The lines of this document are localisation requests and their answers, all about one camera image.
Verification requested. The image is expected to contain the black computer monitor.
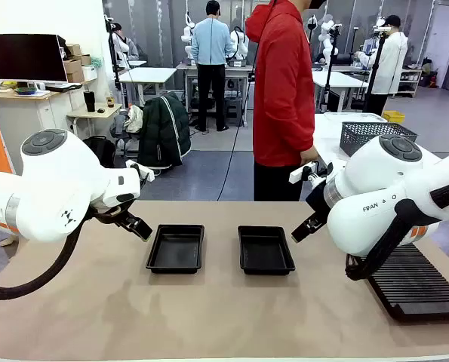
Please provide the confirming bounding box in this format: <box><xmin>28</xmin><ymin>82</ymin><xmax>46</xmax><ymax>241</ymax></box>
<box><xmin>0</xmin><ymin>33</ymin><xmax>69</xmax><ymax>83</ymax></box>

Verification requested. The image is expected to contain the person in red jacket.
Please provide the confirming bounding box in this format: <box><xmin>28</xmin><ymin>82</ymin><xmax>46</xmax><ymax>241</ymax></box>
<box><xmin>244</xmin><ymin>0</ymin><xmax>328</xmax><ymax>202</ymax></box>

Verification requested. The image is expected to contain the person's red sleeved right forearm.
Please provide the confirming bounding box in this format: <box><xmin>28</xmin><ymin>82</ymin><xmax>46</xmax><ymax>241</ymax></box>
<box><xmin>284</xmin><ymin>109</ymin><xmax>317</xmax><ymax>156</ymax></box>

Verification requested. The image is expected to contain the wrist white camera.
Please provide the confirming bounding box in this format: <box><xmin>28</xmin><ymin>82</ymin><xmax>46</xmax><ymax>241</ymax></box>
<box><xmin>288</xmin><ymin>161</ymin><xmax>325</xmax><ymax>186</ymax></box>
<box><xmin>125</xmin><ymin>159</ymin><xmax>155</xmax><ymax>183</ymax></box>

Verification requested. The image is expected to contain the white background table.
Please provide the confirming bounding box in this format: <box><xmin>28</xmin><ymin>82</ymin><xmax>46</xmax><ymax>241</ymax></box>
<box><xmin>311</xmin><ymin>69</ymin><xmax>369</xmax><ymax>113</ymax></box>
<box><xmin>118</xmin><ymin>66</ymin><xmax>178</xmax><ymax>108</ymax></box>

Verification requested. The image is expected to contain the white cabinet desk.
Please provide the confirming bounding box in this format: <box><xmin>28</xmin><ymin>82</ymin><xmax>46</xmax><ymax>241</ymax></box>
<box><xmin>0</xmin><ymin>78</ymin><xmax>97</xmax><ymax>175</ymax></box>

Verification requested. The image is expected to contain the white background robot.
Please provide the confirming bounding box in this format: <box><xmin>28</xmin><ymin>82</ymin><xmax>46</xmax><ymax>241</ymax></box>
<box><xmin>229</xmin><ymin>28</ymin><xmax>250</xmax><ymax>61</ymax></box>
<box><xmin>317</xmin><ymin>14</ymin><xmax>340</xmax><ymax>65</ymax></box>
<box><xmin>181</xmin><ymin>11</ymin><xmax>197</xmax><ymax>61</ymax></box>

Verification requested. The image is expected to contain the black backpack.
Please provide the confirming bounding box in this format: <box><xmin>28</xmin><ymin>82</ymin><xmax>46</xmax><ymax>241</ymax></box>
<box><xmin>82</xmin><ymin>135</ymin><xmax>117</xmax><ymax>169</ymax></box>

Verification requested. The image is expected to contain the grey workbench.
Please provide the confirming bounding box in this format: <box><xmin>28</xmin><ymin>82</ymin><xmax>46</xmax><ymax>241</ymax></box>
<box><xmin>175</xmin><ymin>62</ymin><xmax>256</xmax><ymax>127</ymax></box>

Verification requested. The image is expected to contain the dark green jacket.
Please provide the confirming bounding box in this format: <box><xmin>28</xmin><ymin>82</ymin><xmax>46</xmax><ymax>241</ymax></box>
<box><xmin>137</xmin><ymin>92</ymin><xmax>192</xmax><ymax>169</ymax></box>

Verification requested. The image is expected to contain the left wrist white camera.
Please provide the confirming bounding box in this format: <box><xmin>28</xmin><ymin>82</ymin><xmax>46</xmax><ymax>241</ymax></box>
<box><xmin>125</xmin><ymin>159</ymin><xmax>155</xmax><ymax>183</ymax></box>

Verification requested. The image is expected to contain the seated person in grey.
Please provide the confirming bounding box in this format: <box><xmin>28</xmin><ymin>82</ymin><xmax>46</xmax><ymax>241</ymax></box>
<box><xmin>110</xmin><ymin>22</ymin><xmax>140</xmax><ymax>63</ymax></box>

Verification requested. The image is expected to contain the yellow bin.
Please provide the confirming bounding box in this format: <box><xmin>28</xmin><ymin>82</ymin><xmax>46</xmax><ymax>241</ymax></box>
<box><xmin>382</xmin><ymin>110</ymin><xmax>406</xmax><ymax>124</ymax></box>

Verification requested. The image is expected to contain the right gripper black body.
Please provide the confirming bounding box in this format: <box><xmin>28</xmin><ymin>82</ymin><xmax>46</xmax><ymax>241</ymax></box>
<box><xmin>305</xmin><ymin>179</ymin><xmax>333</xmax><ymax>224</ymax></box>

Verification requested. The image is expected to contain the person in light blue top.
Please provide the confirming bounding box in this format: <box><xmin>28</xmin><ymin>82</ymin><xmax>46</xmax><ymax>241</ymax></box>
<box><xmin>190</xmin><ymin>0</ymin><xmax>233</xmax><ymax>133</ymax></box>

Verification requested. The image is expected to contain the person in white coat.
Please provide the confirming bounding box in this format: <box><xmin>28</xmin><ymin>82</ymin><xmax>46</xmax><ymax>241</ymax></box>
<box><xmin>354</xmin><ymin>14</ymin><xmax>409</xmax><ymax>116</ymax></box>

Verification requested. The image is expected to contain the grey office chair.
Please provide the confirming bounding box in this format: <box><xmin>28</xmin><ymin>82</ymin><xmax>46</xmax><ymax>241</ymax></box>
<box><xmin>109</xmin><ymin>111</ymin><xmax>142</xmax><ymax>159</ymax></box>

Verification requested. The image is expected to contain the white storage shelf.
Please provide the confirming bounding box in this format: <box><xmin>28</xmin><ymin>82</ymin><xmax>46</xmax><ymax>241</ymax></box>
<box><xmin>392</xmin><ymin>67</ymin><xmax>423</xmax><ymax>98</ymax></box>

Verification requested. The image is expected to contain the black plastic ESD tray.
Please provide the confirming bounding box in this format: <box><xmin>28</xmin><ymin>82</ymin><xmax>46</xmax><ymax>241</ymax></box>
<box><xmin>237</xmin><ymin>225</ymin><xmax>297</xmax><ymax>275</ymax></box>
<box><xmin>145</xmin><ymin>224</ymin><xmax>205</xmax><ymax>275</ymax></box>

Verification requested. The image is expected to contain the grey mesh basket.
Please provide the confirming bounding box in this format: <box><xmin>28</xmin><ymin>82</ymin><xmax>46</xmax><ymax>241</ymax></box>
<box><xmin>339</xmin><ymin>121</ymin><xmax>419</xmax><ymax>158</ymax></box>

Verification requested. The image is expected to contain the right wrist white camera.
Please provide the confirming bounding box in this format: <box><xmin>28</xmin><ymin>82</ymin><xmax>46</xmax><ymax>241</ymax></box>
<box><xmin>288</xmin><ymin>161</ymin><xmax>325</xmax><ymax>186</ymax></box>

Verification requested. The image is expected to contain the black camera tripod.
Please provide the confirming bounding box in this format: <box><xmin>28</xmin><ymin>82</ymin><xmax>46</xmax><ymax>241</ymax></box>
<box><xmin>321</xmin><ymin>24</ymin><xmax>342</xmax><ymax>114</ymax></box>
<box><xmin>362</xmin><ymin>28</ymin><xmax>390</xmax><ymax>114</ymax></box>
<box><xmin>103</xmin><ymin>14</ymin><xmax>124</xmax><ymax>103</ymax></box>

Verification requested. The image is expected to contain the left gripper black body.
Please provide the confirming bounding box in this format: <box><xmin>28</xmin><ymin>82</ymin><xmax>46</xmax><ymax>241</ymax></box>
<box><xmin>90</xmin><ymin>201</ymin><xmax>135</xmax><ymax>227</ymax></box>

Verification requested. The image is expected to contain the small wood top table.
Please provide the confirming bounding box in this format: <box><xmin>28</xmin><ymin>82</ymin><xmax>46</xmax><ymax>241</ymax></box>
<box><xmin>66</xmin><ymin>102</ymin><xmax>123</xmax><ymax>140</ymax></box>

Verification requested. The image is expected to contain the cream cloth bag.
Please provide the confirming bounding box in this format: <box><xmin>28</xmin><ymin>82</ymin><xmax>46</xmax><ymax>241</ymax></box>
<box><xmin>124</xmin><ymin>104</ymin><xmax>145</xmax><ymax>134</ymax></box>

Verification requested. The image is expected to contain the pale purple door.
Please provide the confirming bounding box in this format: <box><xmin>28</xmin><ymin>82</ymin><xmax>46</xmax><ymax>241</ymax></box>
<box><xmin>423</xmin><ymin>3</ymin><xmax>449</xmax><ymax>78</ymax></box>

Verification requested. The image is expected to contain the person's right hand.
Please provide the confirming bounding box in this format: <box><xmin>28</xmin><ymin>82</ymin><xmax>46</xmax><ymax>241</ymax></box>
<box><xmin>300</xmin><ymin>146</ymin><xmax>320</xmax><ymax>167</ymax></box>

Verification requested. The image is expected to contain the black slotted board rack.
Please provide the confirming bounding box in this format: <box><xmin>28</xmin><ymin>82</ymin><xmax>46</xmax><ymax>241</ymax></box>
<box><xmin>365</xmin><ymin>243</ymin><xmax>449</xmax><ymax>324</ymax></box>

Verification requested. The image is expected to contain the black keyboard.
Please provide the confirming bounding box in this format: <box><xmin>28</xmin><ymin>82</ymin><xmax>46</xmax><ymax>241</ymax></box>
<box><xmin>45</xmin><ymin>82</ymin><xmax>84</xmax><ymax>94</ymax></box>

